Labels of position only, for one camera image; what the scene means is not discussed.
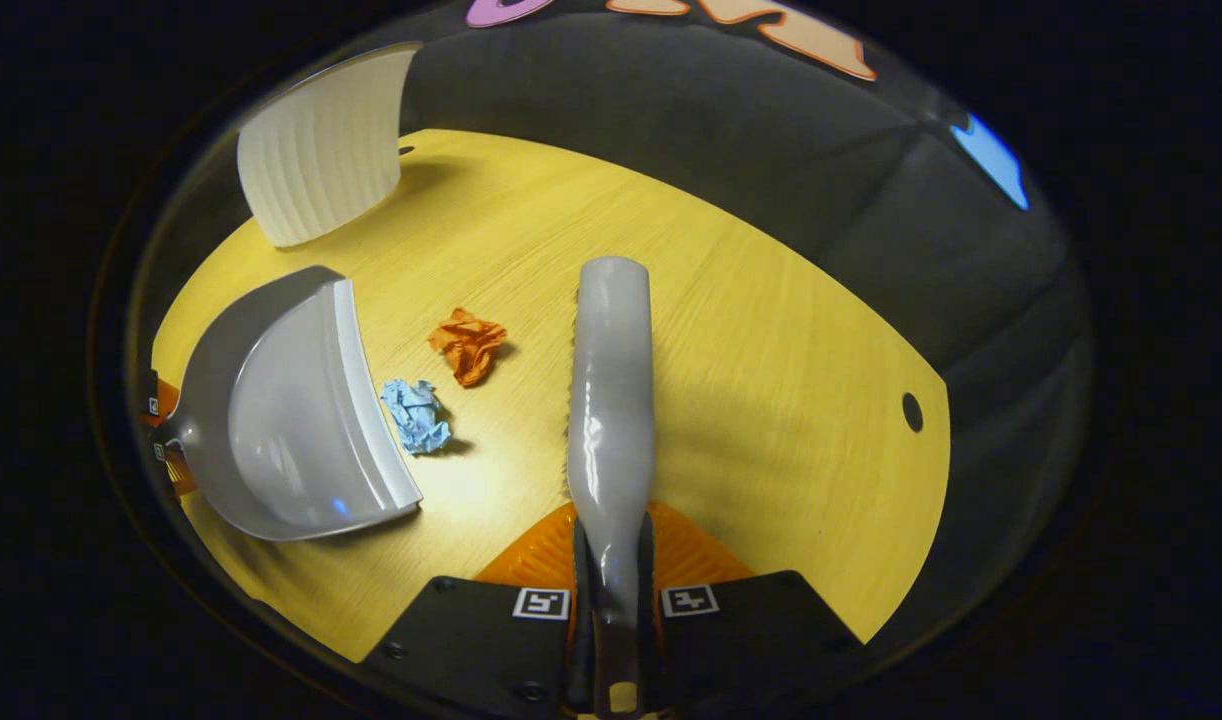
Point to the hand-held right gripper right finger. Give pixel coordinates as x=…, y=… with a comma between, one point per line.
x=751, y=630

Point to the small grey broom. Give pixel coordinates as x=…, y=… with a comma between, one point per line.
x=611, y=400

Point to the wooden desktop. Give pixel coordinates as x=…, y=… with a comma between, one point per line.
x=751, y=400

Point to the white ribbed garbage bin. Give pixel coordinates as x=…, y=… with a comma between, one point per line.
x=321, y=150

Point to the orange paper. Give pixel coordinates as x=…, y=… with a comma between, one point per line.
x=468, y=345

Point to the blue paper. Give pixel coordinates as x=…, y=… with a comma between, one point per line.
x=416, y=415

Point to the grey plastic dustpan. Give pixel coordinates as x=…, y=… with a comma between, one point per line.
x=291, y=420

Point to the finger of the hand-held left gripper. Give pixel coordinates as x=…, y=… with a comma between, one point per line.
x=161, y=395
x=176, y=470

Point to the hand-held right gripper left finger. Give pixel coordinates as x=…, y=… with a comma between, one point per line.
x=471, y=630

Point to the black backdrop cloth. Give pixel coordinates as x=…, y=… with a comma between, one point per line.
x=721, y=130

